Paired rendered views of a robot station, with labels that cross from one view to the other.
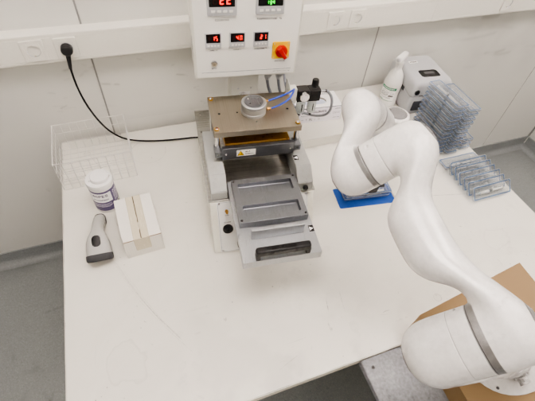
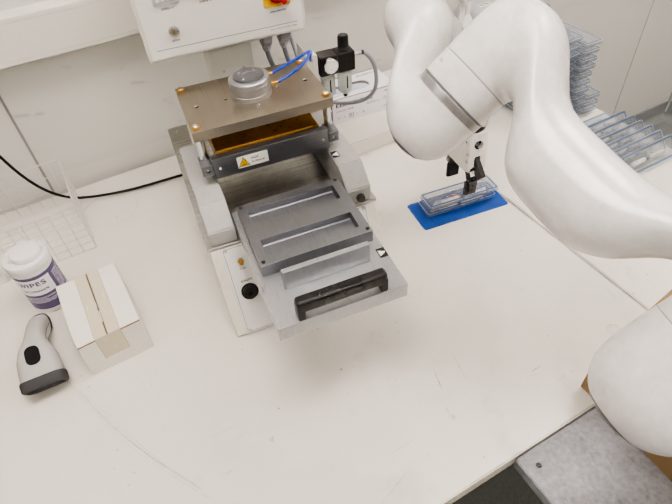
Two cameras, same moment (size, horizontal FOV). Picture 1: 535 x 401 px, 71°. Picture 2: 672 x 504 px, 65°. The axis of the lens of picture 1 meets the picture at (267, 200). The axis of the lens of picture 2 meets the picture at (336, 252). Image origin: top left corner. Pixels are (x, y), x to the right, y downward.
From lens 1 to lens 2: 24 cm
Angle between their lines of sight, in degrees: 5
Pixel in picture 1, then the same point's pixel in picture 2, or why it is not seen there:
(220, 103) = (197, 93)
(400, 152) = (500, 48)
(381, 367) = (553, 463)
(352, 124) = (407, 36)
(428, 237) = (591, 173)
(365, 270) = (486, 312)
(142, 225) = (108, 314)
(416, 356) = (628, 399)
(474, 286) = not seen: outside the picture
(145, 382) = not seen: outside the picture
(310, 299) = (408, 376)
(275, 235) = (325, 273)
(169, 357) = not seen: outside the picture
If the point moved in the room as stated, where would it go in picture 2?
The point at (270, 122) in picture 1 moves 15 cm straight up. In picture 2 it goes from (281, 103) to (269, 22)
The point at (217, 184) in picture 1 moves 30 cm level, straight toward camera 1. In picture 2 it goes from (215, 217) to (242, 348)
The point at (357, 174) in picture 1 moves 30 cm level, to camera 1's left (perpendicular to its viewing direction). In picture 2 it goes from (435, 111) to (181, 136)
